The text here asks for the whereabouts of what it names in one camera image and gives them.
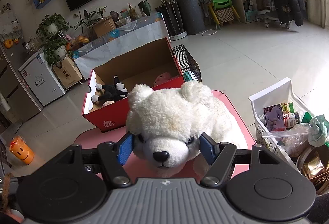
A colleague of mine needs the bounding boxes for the patterned storage stool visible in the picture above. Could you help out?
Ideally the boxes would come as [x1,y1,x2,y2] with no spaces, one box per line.
[215,7,234,23]

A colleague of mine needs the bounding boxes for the brown paper bag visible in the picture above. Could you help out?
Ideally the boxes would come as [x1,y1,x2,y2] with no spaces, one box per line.
[52,56,82,90]

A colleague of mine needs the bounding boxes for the tan round plush toy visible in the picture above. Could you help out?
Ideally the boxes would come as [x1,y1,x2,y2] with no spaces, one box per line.
[102,100,115,107]

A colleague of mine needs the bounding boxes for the large white plush bear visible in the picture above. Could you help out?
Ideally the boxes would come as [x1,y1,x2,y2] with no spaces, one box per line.
[126,81,248,177]

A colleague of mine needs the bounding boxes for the potted green plant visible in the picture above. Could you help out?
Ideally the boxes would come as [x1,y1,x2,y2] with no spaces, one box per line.
[36,13,73,67]

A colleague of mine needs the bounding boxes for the white mini fridge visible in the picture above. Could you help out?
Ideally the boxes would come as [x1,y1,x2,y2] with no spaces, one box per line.
[18,51,66,107]

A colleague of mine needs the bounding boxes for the red Kappa shoe box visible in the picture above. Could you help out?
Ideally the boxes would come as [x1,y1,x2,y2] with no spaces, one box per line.
[82,37,184,132]

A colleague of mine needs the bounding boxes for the cloth covered low table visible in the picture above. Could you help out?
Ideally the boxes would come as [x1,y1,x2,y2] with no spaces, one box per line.
[73,12,169,80]

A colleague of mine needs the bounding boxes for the pink spotted plush toy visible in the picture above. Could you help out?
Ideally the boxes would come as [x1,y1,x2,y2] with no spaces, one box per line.
[153,72,172,86]

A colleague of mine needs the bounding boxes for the black white plush monkey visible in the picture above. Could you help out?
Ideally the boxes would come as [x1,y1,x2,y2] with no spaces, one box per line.
[91,75,128,103]

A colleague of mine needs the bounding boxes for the tall black plant pot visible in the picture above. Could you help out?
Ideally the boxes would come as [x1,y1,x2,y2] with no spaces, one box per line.
[156,2,187,41]

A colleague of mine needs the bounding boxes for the pink table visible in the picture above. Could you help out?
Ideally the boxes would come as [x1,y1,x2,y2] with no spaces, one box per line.
[75,90,255,182]

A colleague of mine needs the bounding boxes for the orange smiley cup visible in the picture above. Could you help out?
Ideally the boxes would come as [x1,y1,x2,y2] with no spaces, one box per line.
[9,135,35,165]

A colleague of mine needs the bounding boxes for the black wire basket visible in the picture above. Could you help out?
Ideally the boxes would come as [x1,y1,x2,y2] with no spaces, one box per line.
[172,45,202,82]

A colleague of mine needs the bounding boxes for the cardboard box on table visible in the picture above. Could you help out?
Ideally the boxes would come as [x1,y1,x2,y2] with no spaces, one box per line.
[93,16,116,37]

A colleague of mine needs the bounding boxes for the blue swivel chair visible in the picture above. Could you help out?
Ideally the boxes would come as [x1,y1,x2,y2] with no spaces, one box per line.
[256,0,291,29]

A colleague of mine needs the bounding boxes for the white plastic storage basket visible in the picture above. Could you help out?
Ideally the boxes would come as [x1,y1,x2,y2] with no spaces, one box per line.
[249,78,328,168]

